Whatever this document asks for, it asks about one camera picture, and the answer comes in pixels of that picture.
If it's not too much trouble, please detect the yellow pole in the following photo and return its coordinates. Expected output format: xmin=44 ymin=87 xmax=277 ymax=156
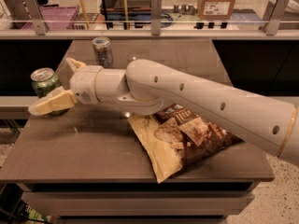
xmin=79 ymin=0 xmax=90 ymax=30

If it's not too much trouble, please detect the left metal railing post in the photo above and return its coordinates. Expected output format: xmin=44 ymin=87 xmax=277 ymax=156
xmin=23 ymin=0 xmax=48 ymax=35

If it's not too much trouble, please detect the brown cardboard box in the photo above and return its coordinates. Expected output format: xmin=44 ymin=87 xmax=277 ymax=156
xmin=197 ymin=0 xmax=235 ymax=20

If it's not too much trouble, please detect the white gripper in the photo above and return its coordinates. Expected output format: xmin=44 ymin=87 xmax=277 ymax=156
xmin=28 ymin=58 xmax=103 ymax=116

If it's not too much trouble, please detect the grey table with drawers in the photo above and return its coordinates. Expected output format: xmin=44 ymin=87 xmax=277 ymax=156
xmin=0 ymin=39 xmax=276 ymax=224

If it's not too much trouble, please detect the middle metal railing post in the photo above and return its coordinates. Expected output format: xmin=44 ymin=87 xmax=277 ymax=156
xmin=151 ymin=0 xmax=162 ymax=35

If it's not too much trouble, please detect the green soda can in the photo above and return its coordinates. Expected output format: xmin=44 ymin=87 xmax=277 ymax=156
xmin=31 ymin=67 xmax=68 ymax=116

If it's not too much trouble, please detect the right metal railing post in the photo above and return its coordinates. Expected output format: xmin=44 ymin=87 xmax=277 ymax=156
xmin=263 ymin=0 xmax=290 ymax=35

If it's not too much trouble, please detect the metal railing post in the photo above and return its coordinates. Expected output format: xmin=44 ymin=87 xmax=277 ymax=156
xmin=151 ymin=0 xmax=162 ymax=35
xmin=263 ymin=0 xmax=290 ymax=35
xmin=23 ymin=0 xmax=48 ymax=35

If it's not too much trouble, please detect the sea salt chips bag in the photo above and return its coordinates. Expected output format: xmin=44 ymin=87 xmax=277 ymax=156
xmin=128 ymin=105 xmax=241 ymax=183

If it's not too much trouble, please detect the purple plastic crate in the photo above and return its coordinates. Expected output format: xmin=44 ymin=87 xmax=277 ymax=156
xmin=21 ymin=5 xmax=80 ymax=31

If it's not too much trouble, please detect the silver blue energy drink can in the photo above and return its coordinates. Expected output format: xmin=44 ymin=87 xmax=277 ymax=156
xmin=93 ymin=37 xmax=113 ymax=68

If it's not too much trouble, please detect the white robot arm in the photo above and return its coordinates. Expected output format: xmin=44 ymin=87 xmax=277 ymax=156
xmin=29 ymin=58 xmax=299 ymax=166

